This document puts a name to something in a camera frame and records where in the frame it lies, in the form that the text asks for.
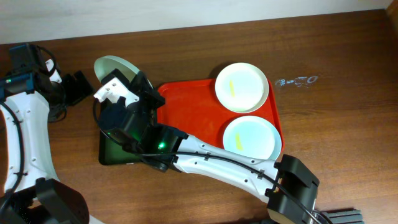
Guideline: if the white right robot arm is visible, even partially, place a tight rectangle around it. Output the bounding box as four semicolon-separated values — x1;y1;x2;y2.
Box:
94;68;319;223

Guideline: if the pale green plate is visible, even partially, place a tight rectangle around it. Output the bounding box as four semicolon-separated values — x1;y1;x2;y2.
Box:
94;55;140;89

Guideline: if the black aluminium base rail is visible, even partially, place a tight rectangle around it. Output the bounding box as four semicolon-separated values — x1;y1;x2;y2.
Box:
257;209;365;224

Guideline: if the light blue plate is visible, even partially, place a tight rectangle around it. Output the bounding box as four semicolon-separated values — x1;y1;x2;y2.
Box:
223;116;282;161

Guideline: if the dark green tray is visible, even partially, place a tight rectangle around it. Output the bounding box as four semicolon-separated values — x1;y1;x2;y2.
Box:
98;133;140;166

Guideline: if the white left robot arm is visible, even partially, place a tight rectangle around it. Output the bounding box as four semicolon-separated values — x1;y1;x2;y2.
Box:
1;70;99;223

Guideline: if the red plastic tray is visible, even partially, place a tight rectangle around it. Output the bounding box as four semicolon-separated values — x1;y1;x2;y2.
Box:
155;78;284;158

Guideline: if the cream white plate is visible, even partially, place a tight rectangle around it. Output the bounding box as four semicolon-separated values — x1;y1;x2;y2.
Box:
215;62;270;113

